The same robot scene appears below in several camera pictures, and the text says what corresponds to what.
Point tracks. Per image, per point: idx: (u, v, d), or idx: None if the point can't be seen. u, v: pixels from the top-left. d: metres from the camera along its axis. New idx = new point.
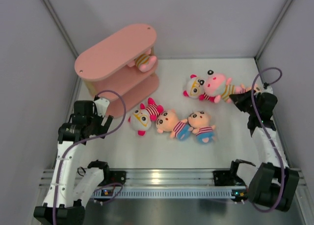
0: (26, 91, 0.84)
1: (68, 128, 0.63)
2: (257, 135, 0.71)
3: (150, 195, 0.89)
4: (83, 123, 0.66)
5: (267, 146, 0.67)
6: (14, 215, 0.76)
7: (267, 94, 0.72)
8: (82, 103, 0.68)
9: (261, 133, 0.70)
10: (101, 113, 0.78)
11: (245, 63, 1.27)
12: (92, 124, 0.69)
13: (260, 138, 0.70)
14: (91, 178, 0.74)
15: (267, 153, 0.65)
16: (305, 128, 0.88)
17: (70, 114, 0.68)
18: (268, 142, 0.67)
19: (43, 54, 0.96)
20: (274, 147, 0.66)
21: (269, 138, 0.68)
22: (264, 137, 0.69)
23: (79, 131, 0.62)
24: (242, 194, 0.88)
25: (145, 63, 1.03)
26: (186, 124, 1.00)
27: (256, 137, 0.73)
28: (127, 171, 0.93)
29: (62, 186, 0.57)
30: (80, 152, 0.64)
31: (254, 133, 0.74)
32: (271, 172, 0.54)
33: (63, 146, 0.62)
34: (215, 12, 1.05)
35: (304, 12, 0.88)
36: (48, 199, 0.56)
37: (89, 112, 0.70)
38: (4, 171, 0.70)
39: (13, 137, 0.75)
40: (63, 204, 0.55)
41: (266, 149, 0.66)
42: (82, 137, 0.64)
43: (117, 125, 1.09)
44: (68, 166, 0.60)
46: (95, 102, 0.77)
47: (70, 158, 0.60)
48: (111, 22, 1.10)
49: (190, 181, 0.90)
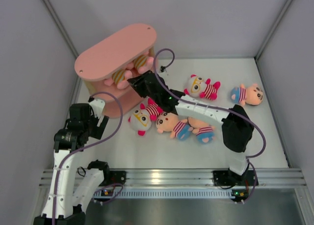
0: (27, 90, 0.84)
1: (64, 136, 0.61)
2: (184, 111, 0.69)
3: (150, 195, 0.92)
4: (80, 130, 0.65)
5: (202, 110, 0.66)
6: (13, 216, 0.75)
7: (146, 76, 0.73)
8: (77, 107, 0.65)
9: (186, 107, 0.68)
10: (96, 114, 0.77)
11: (246, 63, 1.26)
12: (88, 129, 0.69)
13: (190, 111, 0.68)
14: (91, 180, 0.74)
15: (209, 114, 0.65)
16: (305, 128, 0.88)
17: (66, 119, 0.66)
18: (199, 107, 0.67)
19: (44, 54, 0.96)
20: (206, 105, 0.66)
21: (196, 104, 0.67)
22: (193, 107, 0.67)
23: (76, 138, 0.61)
24: (241, 194, 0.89)
25: (144, 65, 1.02)
26: (186, 123, 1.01)
27: (184, 113, 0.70)
28: (127, 171, 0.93)
29: (61, 196, 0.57)
30: (78, 160, 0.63)
31: (179, 112, 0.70)
32: (231, 123, 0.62)
33: (60, 155, 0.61)
34: (215, 12, 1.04)
35: (304, 12, 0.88)
36: (46, 211, 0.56)
37: (86, 116, 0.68)
38: (4, 172, 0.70)
39: (12, 137, 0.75)
40: (62, 215, 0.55)
41: (206, 112, 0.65)
42: (79, 144, 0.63)
43: (113, 130, 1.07)
44: (65, 177, 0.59)
46: (91, 103, 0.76)
47: (67, 167, 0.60)
48: (111, 22, 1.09)
49: (190, 181, 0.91)
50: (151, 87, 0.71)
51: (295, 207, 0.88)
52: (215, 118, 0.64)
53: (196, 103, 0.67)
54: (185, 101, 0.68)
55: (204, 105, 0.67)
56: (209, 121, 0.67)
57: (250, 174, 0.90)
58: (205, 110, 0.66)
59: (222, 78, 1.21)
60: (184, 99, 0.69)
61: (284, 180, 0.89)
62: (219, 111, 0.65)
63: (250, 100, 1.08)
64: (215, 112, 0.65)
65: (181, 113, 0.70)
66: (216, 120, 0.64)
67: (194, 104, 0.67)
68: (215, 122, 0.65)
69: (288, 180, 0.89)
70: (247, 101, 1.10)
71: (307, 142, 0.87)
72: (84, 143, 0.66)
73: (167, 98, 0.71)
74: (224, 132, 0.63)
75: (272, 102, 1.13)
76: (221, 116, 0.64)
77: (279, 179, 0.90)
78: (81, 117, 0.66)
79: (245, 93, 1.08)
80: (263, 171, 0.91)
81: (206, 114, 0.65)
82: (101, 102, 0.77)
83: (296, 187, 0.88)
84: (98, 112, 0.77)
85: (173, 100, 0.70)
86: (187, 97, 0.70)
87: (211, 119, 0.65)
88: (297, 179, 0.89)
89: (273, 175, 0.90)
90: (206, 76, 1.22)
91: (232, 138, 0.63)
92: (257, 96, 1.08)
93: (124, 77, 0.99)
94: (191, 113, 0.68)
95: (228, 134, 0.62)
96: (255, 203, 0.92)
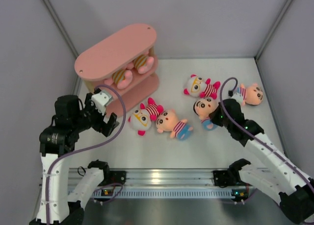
0: (26, 90, 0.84)
1: (50, 137, 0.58)
2: (255, 149, 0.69)
3: (151, 195, 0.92)
4: (68, 128, 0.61)
5: (276, 162, 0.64)
6: (13, 216, 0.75)
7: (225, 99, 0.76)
8: (64, 103, 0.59)
9: (260, 148, 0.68)
10: (100, 110, 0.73)
11: (246, 63, 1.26)
12: (79, 125, 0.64)
13: (263, 154, 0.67)
14: (90, 178, 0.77)
15: (284, 172, 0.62)
16: (305, 128, 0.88)
17: (52, 116, 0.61)
18: (275, 157, 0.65)
19: (44, 54, 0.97)
20: (284, 161, 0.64)
21: (272, 151, 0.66)
22: (268, 153, 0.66)
23: (64, 139, 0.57)
24: (242, 194, 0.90)
25: (144, 65, 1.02)
26: (185, 123, 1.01)
27: (254, 151, 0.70)
28: (128, 171, 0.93)
29: (53, 202, 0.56)
30: (68, 162, 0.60)
31: (249, 146, 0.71)
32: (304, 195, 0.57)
33: (47, 161, 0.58)
34: (215, 12, 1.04)
35: (304, 12, 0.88)
36: (40, 215, 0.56)
37: (73, 111, 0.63)
38: (3, 172, 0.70)
39: (11, 138, 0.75)
40: (57, 220, 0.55)
41: (280, 167, 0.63)
42: (67, 145, 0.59)
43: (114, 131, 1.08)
44: (55, 182, 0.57)
46: (93, 97, 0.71)
47: (58, 172, 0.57)
48: (110, 21, 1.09)
49: (190, 181, 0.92)
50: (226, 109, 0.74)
51: None
52: (288, 179, 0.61)
53: (274, 151, 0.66)
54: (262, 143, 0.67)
55: (281, 158, 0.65)
56: (278, 176, 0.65)
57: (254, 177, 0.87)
58: (280, 163, 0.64)
59: (222, 78, 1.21)
60: (260, 138, 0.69)
61: None
62: (296, 174, 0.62)
63: (250, 100, 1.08)
64: (292, 172, 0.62)
65: (251, 149, 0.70)
66: (288, 181, 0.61)
67: (270, 150, 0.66)
68: (285, 182, 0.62)
69: None
70: (247, 101, 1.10)
71: (306, 142, 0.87)
72: (74, 142, 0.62)
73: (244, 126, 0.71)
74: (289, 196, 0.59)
75: (272, 102, 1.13)
76: (296, 182, 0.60)
77: None
78: (68, 114, 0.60)
79: (245, 92, 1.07)
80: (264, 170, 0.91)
81: (279, 169, 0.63)
82: (104, 97, 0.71)
83: None
84: (99, 107, 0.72)
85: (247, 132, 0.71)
86: (263, 137, 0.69)
87: (281, 176, 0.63)
88: None
89: None
90: (206, 76, 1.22)
91: (291, 205, 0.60)
92: (257, 96, 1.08)
93: (124, 77, 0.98)
94: (262, 156, 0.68)
95: (293, 200, 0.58)
96: (254, 203, 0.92)
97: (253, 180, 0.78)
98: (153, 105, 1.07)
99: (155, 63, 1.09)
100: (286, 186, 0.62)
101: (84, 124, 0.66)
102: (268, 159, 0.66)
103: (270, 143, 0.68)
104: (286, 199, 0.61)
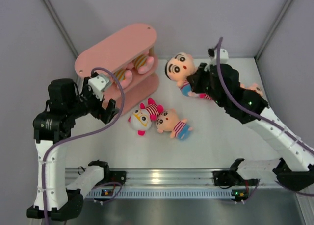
0: (26, 90, 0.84)
1: (44, 124, 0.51)
2: (260, 128, 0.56)
3: (151, 195, 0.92)
4: (64, 113, 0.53)
5: (288, 142, 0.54)
6: (13, 216, 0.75)
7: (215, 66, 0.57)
8: (58, 86, 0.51)
9: (268, 128, 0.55)
10: (98, 95, 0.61)
11: (246, 63, 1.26)
12: (76, 111, 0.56)
13: (271, 133, 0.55)
14: (91, 172, 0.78)
15: (296, 153, 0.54)
16: (305, 128, 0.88)
17: (46, 102, 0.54)
18: (285, 137, 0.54)
19: (44, 54, 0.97)
20: (296, 139, 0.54)
21: (283, 130, 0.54)
22: (278, 133, 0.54)
23: (59, 126, 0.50)
24: (241, 194, 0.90)
25: (144, 65, 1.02)
26: (186, 123, 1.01)
27: (256, 128, 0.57)
28: (128, 171, 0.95)
29: (51, 190, 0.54)
30: (65, 148, 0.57)
31: (251, 124, 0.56)
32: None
33: (41, 147, 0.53)
34: (215, 12, 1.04)
35: (304, 12, 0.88)
36: (38, 203, 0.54)
37: (69, 95, 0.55)
38: (3, 172, 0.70)
39: (11, 137, 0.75)
40: (55, 207, 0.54)
41: (291, 148, 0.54)
42: (63, 131, 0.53)
43: (114, 131, 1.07)
44: (52, 169, 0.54)
46: (90, 81, 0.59)
47: (53, 159, 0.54)
48: (110, 21, 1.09)
49: (190, 181, 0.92)
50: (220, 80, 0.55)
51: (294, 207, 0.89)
52: (300, 160, 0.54)
53: (284, 130, 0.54)
54: (272, 123, 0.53)
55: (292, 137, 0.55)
56: (285, 155, 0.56)
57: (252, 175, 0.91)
58: (291, 144, 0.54)
59: None
60: (266, 115, 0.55)
61: None
62: (306, 153, 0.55)
63: None
64: (302, 151, 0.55)
65: (253, 127, 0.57)
66: (300, 162, 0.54)
67: (281, 130, 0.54)
68: (296, 163, 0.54)
69: None
70: None
71: (306, 142, 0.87)
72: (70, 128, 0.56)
73: (244, 101, 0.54)
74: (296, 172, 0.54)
75: (272, 102, 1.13)
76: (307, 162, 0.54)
77: None
78: (63, 99, 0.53)
79: None
80: None
81: (291, 151, 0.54)
82: (102, 82, 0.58)
83: None
84: (97, 93, 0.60)
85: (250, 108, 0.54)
86: (269, 113, 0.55)
87: (292, 157, 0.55)
88: None
89: None
90: None
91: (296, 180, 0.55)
92: None
93: (124, 77, 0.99)
94: (269, 135, 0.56)
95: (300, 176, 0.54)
96: (254, 203, 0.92)
97: (249, 172, 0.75)
98: (153, 105, 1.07)
99: (155, 63, 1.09)
100: (296, 166, 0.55)
101: (82, 110, 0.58)
102: (277, 139, 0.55)
103: (276, 119, 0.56)
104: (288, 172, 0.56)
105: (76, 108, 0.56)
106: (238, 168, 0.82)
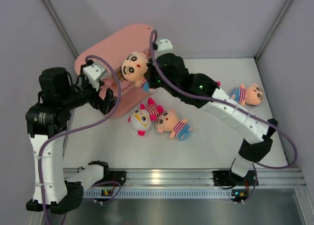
0: (26, 90, 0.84)
1: (37, 117, 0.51)
2: (217, 110, 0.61)
3: (151, 195, 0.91)
4: (57, 106, 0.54)
5: (242, 118, 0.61)
6: (13, 216, 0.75)
7: (161, 57, 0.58)
8: (50, 78, 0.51)
9: (222, 108, 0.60)
10: (94, 86, 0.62)
11: (246, 63, 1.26)
12: (68, 103, 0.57)
13: (226, 112, 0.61)
14: (92, 170, 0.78)
15: (249, 126, 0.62)
16: (305, 128, 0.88)
17: (39, 93, 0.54)
18: (238, 113, 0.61)
19: (44, 54, 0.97)
20: (247, 114, 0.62)
21: (236, 108, 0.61)
22: (232, 111, 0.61)
23: (52, 119, 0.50)
24: (241, 194, 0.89)
25: None
26: (186, 123, 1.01)
27: (213, 111, 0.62)
28: (128, 171, 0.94)
29: (48, 185, 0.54)
30: (60, 142, 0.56)
31: (206, 107, 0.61)
32: (269, 140, 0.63)
33: (37, 142, 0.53)
34: (215, 12, 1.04)
35: (304, 12, 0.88)
36: (37, 197, 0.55)
37: (62, 87, 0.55)
38: (3, 172, 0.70)
39: (11, 138, 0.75)
40: (54, 201, 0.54)
41: (245, 122, 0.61)
42: (57, 124, 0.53)
43: (114, 131, 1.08)
44: (48, 164, 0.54)
46: (84, 70, 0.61)
47: (49, 154, 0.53)
48: (111, 22, 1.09)
49: (190, 181, 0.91)
50: (169, 70, 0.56)
51: (294, 207, 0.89)
52: (254, 131, 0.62)
53: (236, 107, 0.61)
54: (222, 102, 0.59)
55: (245, 112, 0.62)
56: (242, 130, 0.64)
57: (250, 174, 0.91)
58: (245, 119, 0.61)
59: (222, 78, 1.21)
60: (217, 96, 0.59)
61: (284, 180, 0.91)
62: (258, 123, 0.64)
63: (250, 101, 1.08)
64: (254, 123, 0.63)
65: (211, 111, 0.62)
66: (255, 134, 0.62)
67: (233, 108, 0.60)
68: (251, 135, 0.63)
69: (288, 180, 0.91)
70: (247, 101, 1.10)
71: (306, 142, 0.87)
72: (65, 121, 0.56)
73: (195, 86, 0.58)
74: (256, 145, 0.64)
75: (272, 102, 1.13)
76: (260, 130, 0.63)
77: (278, 179, 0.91)
78: (56, 90, 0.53)
79: (245, 93, 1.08)
80: (263, 171, 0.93)
81: (246, 125, 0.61)
82: (95, 70, 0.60)
83: (296, 187, 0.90)
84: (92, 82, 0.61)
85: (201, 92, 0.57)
86: (220, 93, 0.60)
87: (248, 130, 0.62)
88: (297, 180, 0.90)
89: (273, 175, 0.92)
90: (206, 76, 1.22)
91: (255, 151, 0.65)
92: (257, 96, 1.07)
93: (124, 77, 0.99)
94: (225, 115, 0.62)
95: (260, 148, 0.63)
96: (254, 203, 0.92)
97: (239, 164, 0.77)
98: (153, 105, 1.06)
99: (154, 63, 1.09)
100: (252, 138, 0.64)
101: (76, 100, 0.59)
102: (232, 117, 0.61)
103: (228, 98, 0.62)
104: (250, 147, 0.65)
105: (69, 99, 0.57)
106: (231, 168, 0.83)
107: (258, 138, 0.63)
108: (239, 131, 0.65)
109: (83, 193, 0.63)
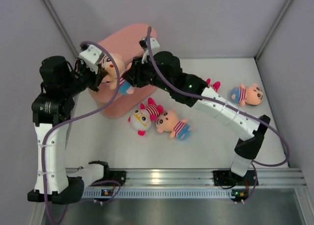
0: (26, 90, 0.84)
1: (43, 107, 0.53)
2: (205, 107, 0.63)
3: (151, 195, 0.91)
4: (61, 96, 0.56)
5: (232, 114, 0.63)
6: (13, 216, 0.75)
7: (159, 56, 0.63)
8: (51, 69, 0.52)
9: (211, 105, 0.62)
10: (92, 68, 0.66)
11: (246, 63, 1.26)
12: (72, 90, 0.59)
13: (215, 110, 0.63)
14: (93, 169, 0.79)
15: (240, 122, 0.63)
16: (305, 128, 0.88)
17: (41, 85, 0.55)
18: (228, 110, 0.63)
19: (44, 54, 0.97)
20: (237, 111, 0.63)
21: (224, 105, 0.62)
22: (221, 108, 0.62)
23: (57, 108, 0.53)
24: (241, 194, 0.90)
25: None
26: (186, 123, 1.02)
27: (202, 108, 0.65)
28: (127, 171, 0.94)
29: (51, 174, 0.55)
30: (64, 133, 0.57)
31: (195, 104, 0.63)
32: (260, 136, 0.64)
33: (41, 130, 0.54)
34: (215, 12, 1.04)
35: (304, 12, 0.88)
36: (39, 187, 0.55)
37: (63, 77, 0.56)
38: (3, 172, 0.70)
39: (11, 137, 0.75)
40: (56, 190, 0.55)
41: (235, 118, 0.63)
42: (62, 114, 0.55)
43: (114, 130, 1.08)
44: (51, 153, 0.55)
46: (81, 55, 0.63)
47: (53, 142, 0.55)
48: (111, 22, 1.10)
49: (190, 181, 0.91)
50: (165, 69, 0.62)
51: (294, 207, 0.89)
52: (245, 126, 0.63)
53: (225, 104, 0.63)
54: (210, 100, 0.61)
55: (235, 109, 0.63)
56: (233, 126, 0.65)
57: (250, 174, 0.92)
58: (235, 115, 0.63)
59: (222, 78, 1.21)
60: (206, 94, 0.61)
61: (284, 180, 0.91)
62: (249, 120, 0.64)
63: (250, 101, 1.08)
64: (245, 119, 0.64)
65: (200, 107, 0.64)
66: (246, 130, 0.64)
67: (222, 104, 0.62)
68: (243, 131, 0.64)
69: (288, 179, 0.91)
70: (247, 101, 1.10)
71: (306, 142, 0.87)
72: (69, 111, 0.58)
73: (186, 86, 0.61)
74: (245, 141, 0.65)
75: (272, 102, 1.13)
76: (251, 126, 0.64)
77: (278, 179, 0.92)
78: (58, 81, 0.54)
79: (245, 93, 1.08)
80: (263, 171, 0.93)
81: (235, 121, 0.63)
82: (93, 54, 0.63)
83: (296, 187, 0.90)
84: (91, 65, 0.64)
85: (192, 90, 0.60)
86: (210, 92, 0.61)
87: (238, 126, 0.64)
88: (297, 180, 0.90)
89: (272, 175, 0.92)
90: (206, 76, 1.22)
91: (247, 148, 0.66)
92: (257, 96, 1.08)
93: None
94: (215, 112, 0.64)
95: (250, 146, 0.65)
96: (255, 203, 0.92)
97: (237, 164, 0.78)
98: (153, 105, 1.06)
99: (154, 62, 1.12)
100: (244, 134, 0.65)
101: (78, 86, 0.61)
102: (222, 113, 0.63)
103: (218, 96, 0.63)
104: (242, 144, 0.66)
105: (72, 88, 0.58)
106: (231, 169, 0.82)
107: (248, 134, 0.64)
108: (231, 127, 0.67)
109: (83, 187, 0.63)
